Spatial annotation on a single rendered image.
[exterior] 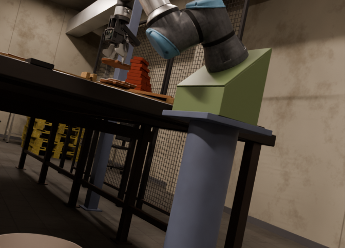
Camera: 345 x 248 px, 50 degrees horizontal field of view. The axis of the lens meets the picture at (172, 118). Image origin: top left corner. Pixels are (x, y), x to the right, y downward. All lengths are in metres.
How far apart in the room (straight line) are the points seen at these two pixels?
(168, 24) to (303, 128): 3.55
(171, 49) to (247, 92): 0.27
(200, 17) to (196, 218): 0.62
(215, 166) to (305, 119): 3.45
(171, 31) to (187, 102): 0.24
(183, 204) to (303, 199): 3.32
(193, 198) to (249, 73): 0.43
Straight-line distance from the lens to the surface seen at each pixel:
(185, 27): 1.17
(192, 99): 1.20
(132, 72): 2.57
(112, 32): 1.64
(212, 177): 1.18
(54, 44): 11.16
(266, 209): 4.78
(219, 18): 1.21
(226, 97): 1.11
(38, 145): 7.71
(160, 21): 1.17
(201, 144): 1.17
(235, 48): 1.23
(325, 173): 4.30
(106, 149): 3.56
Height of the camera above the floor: 0.76
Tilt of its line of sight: 4 degrees up
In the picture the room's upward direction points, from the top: 12 degrees clockwise
